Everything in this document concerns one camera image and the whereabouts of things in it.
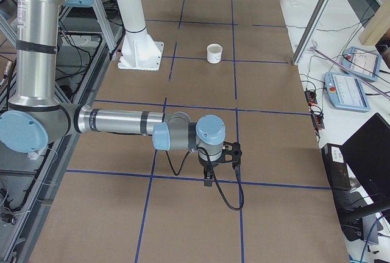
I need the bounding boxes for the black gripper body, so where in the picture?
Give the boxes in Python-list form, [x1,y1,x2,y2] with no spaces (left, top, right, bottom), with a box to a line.
[198,153,227,173]

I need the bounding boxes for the aluminium frame post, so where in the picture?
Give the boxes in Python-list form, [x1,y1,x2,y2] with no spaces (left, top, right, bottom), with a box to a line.
[292,0,330,65]

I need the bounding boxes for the brown paper table cover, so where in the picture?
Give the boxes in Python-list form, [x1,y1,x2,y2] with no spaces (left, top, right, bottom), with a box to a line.
[30,0,349,262]

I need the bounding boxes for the white smiley mug black handle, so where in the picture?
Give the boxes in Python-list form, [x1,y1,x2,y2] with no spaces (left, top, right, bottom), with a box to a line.
[207,43,223,64]

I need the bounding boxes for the black laptop computer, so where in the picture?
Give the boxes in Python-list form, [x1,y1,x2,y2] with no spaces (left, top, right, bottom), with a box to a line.
[341,113,390,201]

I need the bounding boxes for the aluminium side frame rail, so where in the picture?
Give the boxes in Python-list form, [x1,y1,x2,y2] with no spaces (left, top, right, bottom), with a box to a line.
[1,0,122,262]

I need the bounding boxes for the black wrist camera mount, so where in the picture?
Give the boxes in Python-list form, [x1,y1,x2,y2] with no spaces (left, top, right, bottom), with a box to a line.
[221,141,242,172]

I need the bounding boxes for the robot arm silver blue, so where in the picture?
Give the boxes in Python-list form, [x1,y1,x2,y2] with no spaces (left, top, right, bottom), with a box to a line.
[1,0,225,186]

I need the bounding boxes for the orange black connector block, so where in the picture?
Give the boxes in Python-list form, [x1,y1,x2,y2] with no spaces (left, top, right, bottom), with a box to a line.
[304,90,317,105]
[311,111,325,130]

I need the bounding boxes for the black box with label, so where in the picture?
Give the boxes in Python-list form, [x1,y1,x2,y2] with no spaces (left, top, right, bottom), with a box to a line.
[321,143,351,191]

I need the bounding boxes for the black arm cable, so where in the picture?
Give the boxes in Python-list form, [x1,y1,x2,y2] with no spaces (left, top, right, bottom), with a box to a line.
[166,147,246,211]

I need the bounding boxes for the near blue teach pendant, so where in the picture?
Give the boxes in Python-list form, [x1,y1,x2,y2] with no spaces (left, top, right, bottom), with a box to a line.
[324,72,371,112]

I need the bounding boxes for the far blue teach pendant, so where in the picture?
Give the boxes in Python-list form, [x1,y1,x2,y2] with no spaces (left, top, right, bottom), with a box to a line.
[342,46,382,82]

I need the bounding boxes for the blue teach pendant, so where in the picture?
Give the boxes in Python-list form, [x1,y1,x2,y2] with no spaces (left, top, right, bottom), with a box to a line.
[342,46,382,82]
[324,72,371,112]

